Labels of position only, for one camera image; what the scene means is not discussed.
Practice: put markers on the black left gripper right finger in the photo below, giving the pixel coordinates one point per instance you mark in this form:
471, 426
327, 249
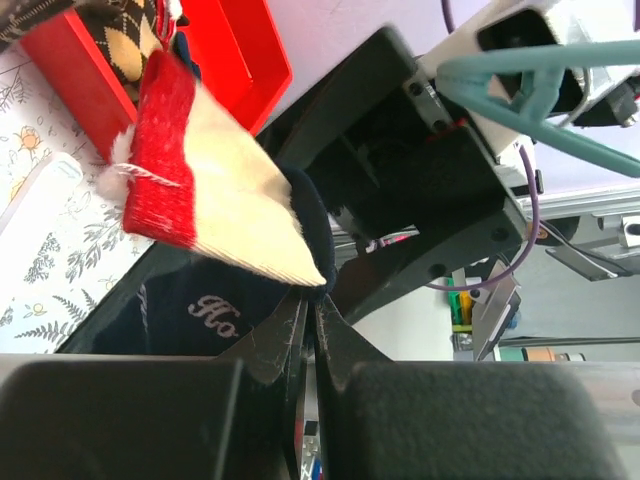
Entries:
382, 419

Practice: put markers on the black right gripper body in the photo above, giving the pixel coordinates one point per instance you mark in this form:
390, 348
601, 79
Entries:
385, 153

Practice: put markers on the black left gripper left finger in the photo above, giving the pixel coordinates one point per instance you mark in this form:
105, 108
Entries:
236, 416

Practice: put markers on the navy sock red cuff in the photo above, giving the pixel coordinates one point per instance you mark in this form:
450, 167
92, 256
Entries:
233, 232

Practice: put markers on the dark navy sock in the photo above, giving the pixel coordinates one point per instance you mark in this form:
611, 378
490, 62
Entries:
181, 49

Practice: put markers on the teal clothes peg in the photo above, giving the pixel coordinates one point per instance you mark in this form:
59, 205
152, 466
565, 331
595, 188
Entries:
465, 81

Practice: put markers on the floral table mat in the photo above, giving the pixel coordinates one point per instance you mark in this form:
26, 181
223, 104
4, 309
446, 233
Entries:
86, 253

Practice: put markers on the white stand base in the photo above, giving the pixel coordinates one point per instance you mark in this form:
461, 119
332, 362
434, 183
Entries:
41, 198

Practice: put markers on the brown argyle sock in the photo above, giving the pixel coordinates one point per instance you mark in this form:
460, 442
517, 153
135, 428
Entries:
126, 33

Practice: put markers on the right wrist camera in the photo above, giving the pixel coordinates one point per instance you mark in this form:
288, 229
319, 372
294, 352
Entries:
504, 25

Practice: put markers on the aluminium frame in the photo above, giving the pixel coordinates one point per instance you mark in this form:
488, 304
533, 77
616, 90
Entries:
594, 232

